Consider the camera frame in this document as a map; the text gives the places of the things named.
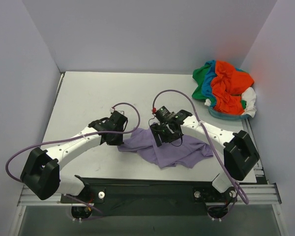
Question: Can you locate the white t shirt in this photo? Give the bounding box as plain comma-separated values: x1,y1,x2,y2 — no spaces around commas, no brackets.
205,87,257,118

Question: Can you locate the orange t shirt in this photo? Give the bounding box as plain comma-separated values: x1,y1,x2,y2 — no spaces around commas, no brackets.
211,60,254,115

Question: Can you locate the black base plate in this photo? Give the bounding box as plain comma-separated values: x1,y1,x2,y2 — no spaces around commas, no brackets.
60,177,236,218

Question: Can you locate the purple t shirt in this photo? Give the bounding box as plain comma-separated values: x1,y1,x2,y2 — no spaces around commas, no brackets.
118,128,213,169

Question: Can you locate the green t shirt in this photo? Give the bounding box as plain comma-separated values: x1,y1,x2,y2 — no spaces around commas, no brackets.
192,64,210,100

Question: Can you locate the teal laundry basket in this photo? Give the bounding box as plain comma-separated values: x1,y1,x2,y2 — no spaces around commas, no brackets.
208,107,251,120

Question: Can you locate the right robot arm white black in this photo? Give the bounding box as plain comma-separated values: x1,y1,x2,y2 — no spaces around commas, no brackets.
150,106,260,201

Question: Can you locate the blue t shirt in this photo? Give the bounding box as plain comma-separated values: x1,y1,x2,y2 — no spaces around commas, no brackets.
202,60,217,108

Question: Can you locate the aluminium frame rail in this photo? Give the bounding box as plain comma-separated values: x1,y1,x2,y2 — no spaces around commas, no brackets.
17,183,283,207

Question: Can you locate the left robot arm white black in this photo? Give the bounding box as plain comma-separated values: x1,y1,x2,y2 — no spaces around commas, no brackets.
20,111,128,203

